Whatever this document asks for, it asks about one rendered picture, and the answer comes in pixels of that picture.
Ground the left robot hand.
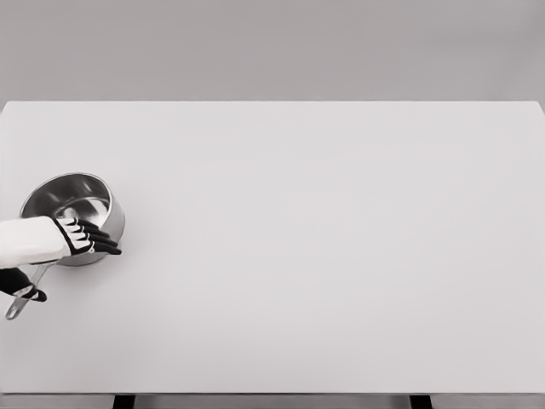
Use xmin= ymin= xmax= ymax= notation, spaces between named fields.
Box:
xmin=0 ymin=216 xmax=123 ymax=303

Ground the steel saucepan with long handle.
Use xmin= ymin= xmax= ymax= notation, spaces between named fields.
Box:
xmin=4 ymin=171 xmax=126 ymax=320

